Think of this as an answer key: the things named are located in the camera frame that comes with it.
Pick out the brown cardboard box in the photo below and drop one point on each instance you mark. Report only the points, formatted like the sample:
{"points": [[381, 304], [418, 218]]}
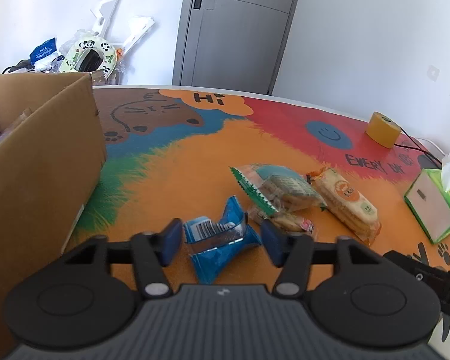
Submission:
{"points": [[51, 154]]}

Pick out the blue plastic bag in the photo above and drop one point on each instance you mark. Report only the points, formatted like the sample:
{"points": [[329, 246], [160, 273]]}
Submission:
{"points": [[43, 50]]}

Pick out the round biscuit packet green edge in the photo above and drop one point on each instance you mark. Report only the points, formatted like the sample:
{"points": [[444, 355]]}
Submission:
{"points": [[278, 193]]}

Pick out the green tissue box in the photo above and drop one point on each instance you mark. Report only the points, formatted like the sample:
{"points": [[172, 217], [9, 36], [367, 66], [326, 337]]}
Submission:
{"points": [[429, 200]]}

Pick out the blue snack packet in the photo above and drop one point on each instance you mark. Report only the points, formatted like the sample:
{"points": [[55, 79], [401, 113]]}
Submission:
{"points": [[213, 245]]}

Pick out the yellow tape roll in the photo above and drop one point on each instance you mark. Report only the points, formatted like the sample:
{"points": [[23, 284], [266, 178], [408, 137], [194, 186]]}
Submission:
{"points": [[382, 130]]}

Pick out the orange rice cracker packet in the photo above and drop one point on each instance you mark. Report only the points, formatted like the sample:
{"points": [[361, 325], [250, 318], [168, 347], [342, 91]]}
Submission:
{"points": [[347, 204]]}

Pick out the colourful cartoon table mat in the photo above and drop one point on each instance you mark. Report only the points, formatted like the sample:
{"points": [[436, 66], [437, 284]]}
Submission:
{"points": [[183, 153]]}

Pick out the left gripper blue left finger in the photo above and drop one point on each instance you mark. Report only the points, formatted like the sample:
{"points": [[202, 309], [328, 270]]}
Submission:
{"points": [[169, 241]]}

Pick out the white perforated bracket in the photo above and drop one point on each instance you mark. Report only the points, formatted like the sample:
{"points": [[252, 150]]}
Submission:
{"points": [[103, 13]]}

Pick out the grey door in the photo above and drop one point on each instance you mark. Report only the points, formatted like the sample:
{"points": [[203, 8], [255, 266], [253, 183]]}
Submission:
{"points": [[232, 44]]}

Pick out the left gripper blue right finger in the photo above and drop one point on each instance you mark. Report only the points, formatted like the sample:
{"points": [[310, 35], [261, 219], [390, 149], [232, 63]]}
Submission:
{"points": [[276, 243]]}

